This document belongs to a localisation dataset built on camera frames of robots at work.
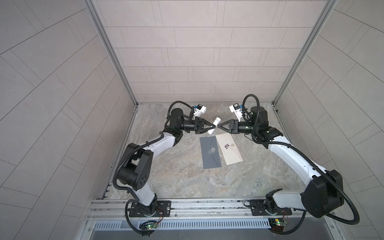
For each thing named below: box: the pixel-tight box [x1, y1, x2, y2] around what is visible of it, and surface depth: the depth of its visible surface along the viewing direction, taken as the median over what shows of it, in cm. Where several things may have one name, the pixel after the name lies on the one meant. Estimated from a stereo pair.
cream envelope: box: [215, 133, 244, 166], surface depth 93 cm
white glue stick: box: [207, 117, 222, 135], surface depth 72 cm
